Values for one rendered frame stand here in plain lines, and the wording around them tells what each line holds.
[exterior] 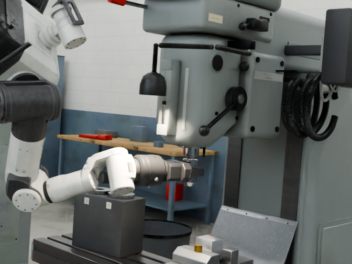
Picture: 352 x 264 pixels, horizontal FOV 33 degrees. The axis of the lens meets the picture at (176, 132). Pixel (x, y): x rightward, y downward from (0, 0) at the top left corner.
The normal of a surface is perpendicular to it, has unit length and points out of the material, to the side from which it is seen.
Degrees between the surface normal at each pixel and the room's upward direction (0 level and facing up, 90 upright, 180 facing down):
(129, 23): 90
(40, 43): 58
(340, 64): 90
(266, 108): 90
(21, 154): 120
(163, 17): 90
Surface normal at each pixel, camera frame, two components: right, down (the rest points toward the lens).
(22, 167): 0.00, 0.55
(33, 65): 0.75, 0.18
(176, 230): -0.59, -0.06
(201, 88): 0.13, 0.06
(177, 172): 0.52, 0.08
